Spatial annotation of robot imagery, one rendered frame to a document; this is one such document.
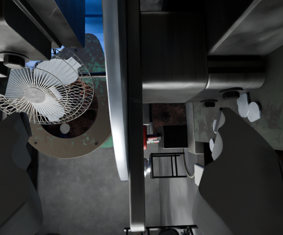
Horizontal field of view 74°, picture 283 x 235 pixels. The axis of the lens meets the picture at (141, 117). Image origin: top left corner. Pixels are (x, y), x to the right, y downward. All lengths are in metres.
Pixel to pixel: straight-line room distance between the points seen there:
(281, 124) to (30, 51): 0.29
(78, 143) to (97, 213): 5.97
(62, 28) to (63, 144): 1.40
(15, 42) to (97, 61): 1.41
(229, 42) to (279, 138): 0.10
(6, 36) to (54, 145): 1.45
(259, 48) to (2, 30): 0.25
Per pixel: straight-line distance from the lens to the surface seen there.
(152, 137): 0.54
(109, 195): 7.19
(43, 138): 1.71
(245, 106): 0.25
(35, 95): 1.12
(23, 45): 0.28
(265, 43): 0.20
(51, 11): 0.28
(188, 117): 0.48
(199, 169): 0.47
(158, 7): 0.30
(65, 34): 0.32
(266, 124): 0.22
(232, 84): 0.20
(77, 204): 7.51
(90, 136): 1.58
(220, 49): 0.19
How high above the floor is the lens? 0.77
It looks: 2 degrees down
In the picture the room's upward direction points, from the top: 91 degrees counter-clockwise
